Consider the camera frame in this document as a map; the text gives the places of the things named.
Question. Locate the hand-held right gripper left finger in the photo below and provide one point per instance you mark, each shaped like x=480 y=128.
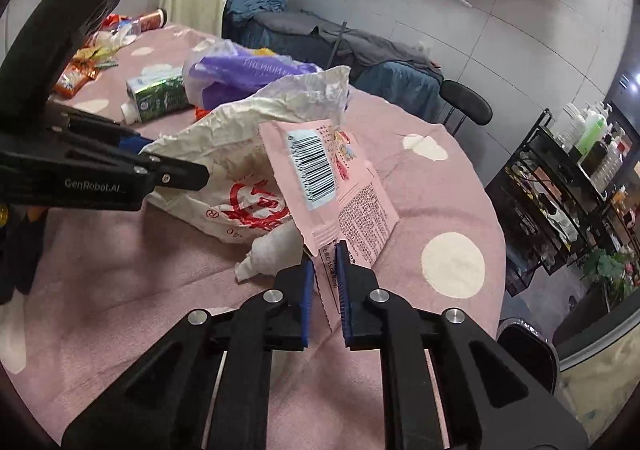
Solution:
x=306 y=305

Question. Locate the purple plastic bag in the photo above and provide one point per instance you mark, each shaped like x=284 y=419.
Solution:
x=235 y=73

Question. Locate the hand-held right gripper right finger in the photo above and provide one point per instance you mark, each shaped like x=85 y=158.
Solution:
x=345 y=300

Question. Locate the orange snack packet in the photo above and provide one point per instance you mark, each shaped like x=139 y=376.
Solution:
x=72 y=78

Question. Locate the grey jacket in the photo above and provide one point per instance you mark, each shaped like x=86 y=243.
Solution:
x=370 y=48

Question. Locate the clear plastic bottle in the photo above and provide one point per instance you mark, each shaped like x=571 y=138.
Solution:
x=117 y=33

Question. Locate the brown cylindrical cup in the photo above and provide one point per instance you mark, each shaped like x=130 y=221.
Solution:
x=150 y=20

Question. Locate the black chair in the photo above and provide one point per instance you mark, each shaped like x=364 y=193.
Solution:
x=465 y=100

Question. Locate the white pump bottle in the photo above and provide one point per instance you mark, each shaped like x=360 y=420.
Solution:
x=574 y=123

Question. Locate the red snack packet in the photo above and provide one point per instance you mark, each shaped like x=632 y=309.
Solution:
x=112 y=21

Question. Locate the blue cloth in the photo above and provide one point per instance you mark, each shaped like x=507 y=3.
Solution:
x=400 y=85

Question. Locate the white paper bag red print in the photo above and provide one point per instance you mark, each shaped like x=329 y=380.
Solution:
x=225 y=130

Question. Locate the pink snack packet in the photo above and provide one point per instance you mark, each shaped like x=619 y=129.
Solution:
x=320 y=165

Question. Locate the black metal rack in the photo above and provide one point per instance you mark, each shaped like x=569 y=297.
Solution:
x=540 y=180

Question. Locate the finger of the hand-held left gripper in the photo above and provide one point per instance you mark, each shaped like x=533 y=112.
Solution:
x=131 y=143
x=180 y=175

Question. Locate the crumpled white tissue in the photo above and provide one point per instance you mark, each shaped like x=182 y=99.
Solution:
x=265 y=255

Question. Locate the pink dotted blanket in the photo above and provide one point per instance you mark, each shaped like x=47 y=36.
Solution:
x=125 y=280

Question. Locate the green bottle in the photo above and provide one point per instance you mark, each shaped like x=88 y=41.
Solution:
x=592 y=130

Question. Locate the yellow green snack packet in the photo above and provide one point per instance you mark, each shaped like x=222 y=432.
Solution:
x=95 y=54

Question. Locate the dark oil bottle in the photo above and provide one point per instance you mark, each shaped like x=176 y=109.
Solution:
x=597 y=158

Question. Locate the potted green plant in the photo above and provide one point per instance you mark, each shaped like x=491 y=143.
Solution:
x=607 y=265

